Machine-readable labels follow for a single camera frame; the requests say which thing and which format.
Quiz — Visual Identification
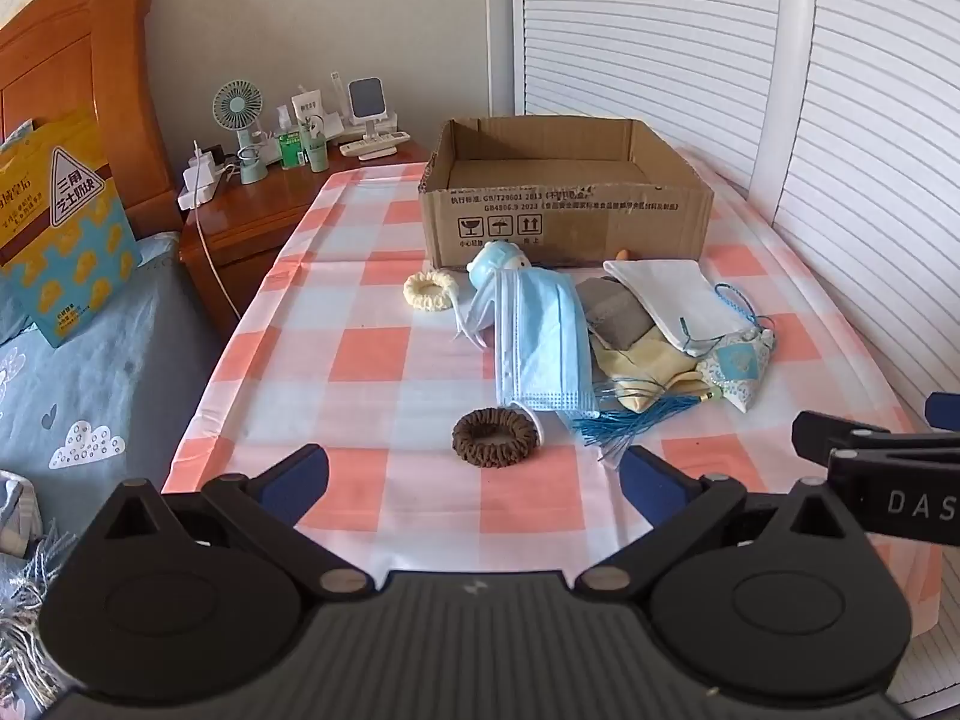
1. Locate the yellow cloth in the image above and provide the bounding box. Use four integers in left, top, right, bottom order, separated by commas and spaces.
591, 334, 704, 415

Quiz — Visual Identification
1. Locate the white fringed cloth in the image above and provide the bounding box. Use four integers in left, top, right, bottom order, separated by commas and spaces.
0, 469, 70, 715

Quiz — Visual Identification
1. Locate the white face mask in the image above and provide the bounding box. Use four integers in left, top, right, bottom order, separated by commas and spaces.
603, 259, 752, 355

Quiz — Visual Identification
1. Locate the pink checked tablecloth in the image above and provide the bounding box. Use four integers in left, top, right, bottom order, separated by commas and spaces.
163, 146, 947, 640

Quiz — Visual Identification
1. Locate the white pouch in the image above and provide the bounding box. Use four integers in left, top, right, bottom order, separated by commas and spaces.
290, 88, 326, 130

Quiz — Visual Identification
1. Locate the toy figure with blue cap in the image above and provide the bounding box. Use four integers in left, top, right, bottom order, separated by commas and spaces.
468, 238, 535, 293

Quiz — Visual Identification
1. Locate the white phone stand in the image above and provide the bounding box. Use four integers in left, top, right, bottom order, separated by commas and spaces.
345, 76, 395, 140

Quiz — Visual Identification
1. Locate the white power strip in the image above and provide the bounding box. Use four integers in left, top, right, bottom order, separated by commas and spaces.
177, 165, 235, 212

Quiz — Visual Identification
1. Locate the white remote control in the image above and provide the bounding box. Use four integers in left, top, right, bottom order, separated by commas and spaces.
338, 130, 413, 161

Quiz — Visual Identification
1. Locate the blue face mask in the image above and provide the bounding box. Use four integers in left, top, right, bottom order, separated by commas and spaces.
454, 268, 601, 415

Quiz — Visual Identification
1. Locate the patterned sachet pouch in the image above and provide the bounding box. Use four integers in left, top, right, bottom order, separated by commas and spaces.
696, 328, 775, 415

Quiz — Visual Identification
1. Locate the green desk fan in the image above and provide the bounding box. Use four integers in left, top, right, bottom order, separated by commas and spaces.
212, 80, 270, 185

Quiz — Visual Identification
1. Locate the blue tassel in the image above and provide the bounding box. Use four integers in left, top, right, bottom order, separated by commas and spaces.
571, 381, 715, 462

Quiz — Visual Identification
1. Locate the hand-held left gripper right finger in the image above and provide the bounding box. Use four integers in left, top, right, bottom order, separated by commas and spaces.
574, 444, 863, 602

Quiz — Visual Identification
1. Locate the white charger plug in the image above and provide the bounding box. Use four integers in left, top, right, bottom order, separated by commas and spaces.
187, 140, 218, 188

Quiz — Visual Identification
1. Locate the wooden bed headboard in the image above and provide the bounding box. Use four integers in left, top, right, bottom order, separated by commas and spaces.
0, 0, 185, 242

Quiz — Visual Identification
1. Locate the blue-grey bed blanket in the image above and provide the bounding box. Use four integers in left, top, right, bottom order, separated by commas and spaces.
0, 232, 242, 713

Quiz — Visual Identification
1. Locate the white cable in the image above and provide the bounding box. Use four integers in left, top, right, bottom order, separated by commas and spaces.
183, 204, 242, 325

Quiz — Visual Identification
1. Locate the brown cardboard box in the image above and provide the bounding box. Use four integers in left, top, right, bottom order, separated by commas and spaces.
418, 116, 715, 271

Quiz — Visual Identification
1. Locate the wooden nightstand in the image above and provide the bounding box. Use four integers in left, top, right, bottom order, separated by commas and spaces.
178, 141, 445, 340

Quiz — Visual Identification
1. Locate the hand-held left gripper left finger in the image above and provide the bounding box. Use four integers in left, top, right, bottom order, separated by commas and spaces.
105, 444, 370, 602

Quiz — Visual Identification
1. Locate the blue braided cord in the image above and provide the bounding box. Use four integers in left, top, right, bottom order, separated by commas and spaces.
711, 283, 775, 332

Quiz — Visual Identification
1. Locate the cream scrunchie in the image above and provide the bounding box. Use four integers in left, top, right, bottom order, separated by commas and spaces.
403, 268, 461, 313

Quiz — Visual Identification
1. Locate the brown scrunchie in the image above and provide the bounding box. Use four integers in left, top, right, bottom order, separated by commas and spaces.
451, 406, 530, 470

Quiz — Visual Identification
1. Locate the white louvered closet door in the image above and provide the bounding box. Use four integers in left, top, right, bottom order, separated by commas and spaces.
750, 0, 960, 713
510, 0, 797, 137

